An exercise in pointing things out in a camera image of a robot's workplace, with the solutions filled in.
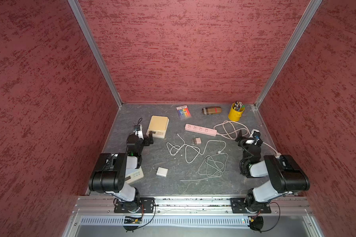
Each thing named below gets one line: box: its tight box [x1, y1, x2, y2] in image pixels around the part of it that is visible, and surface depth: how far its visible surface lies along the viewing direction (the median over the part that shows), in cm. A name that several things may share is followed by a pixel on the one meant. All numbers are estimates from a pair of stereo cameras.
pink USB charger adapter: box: [193, 137, 202, 146], surface depth 99 cm
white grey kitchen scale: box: [125, 165, 144, 184], surface depth 84 cm
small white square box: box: [156, 166, 169, 178], surface depth 86 cm
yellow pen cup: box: [227, 102, 245, 122], surface depth 106 cm
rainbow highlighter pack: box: [176, 104, 192, 120], surface depth 116 cm
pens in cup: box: [233, 100, 245, 112], surface depth 99 cm
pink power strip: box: [184, 123, 218, 137], surface depth 105 cm
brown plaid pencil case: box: [201, 106, 223, 116], surface depth 116 cm
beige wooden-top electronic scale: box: [145, 115, 170, 139], surface depth 107 cm
